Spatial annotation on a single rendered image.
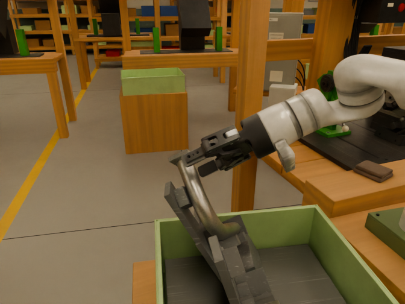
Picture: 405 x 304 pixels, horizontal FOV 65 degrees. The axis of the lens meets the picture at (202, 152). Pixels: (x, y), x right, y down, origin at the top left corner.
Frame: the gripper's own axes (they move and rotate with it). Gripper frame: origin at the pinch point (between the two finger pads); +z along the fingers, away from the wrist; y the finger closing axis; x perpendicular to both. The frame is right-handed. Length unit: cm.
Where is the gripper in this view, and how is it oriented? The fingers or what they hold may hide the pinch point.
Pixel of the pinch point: (194, 166)
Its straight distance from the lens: 57.6
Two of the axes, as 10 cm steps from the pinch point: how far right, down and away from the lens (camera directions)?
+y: -2.8, -2.6, -9.2
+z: -8.9, 4.3, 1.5
